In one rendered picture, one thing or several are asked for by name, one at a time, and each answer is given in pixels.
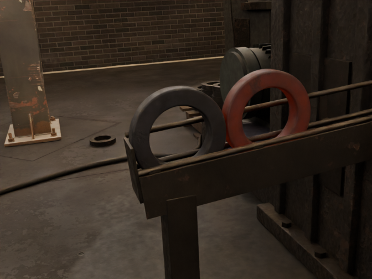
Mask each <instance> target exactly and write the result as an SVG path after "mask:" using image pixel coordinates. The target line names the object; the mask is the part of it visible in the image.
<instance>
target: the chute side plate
mask: <svg viewBox="0 0 372 279"><path fill-rule="evenodd" d="M371 159H372V121H370V122H366V123H361V124H358V125H354V126H350V127H345V128H341V129H338V130H333V131H329V132H325V133H320V134H317V135H312V136H308V137H304V138H299V139H295V140H292V141H288V142H283V143H279V144H274V145H271V146H267V147H262V148H258V149H253V150H250V151H246V152H242V153H237V154H233V155H230V156H226V157H221V158H217V159H212V160H209V161H205V162H200V163H196V164H192V165H188V166H184V167H180V168H176V169H171V170H167V171H164V172H159V173H155V174H150V175H146V176H143V177H139V181H140V185H141V191H142V197H143V203H144V209H145V213H146V219H147V220H148V219H151V218H156V217H158V216H162V215H166V214H167V204H166V200H168V199H174V198H180V197H186V196H190V195H196V196H197V206H200V205H203V204H207V203H211V202H215V201H218V200H222V199H226V198H230V197H234V196H237V195H240V194H245V193H248V192H253V191H255V190H259V189H263V188H267V187H271V186H274V185H278V184H282V183H285V182H290V181H292V180H296V179H300V178H304V177H308V176H311V175H315V174H319V173H323V172H327V171H331V170H334V169H337V168H341V167H345V166H349V165H352V164H356V163H360V162H364V161H368V160H371Z"/></svg>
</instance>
